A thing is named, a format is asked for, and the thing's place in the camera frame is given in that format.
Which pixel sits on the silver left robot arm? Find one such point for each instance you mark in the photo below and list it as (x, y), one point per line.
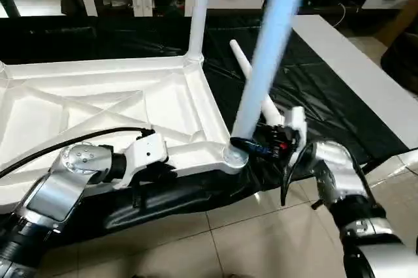
(59, 193)

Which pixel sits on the white flat board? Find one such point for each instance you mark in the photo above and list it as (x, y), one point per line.
(366, 76)

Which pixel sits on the black work mat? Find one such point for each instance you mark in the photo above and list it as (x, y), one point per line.
(326, 102)

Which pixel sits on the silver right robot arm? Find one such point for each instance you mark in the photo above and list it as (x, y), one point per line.
(339, 173)

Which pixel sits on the brown cardboard box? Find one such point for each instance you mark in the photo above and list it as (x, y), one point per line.
(400, 30)

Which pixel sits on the white plastic table leg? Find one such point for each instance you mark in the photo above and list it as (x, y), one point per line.
(271, 43)
(199, 4)
(243, 59)

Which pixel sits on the white plastic table top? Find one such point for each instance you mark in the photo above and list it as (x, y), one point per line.
(98, 102)

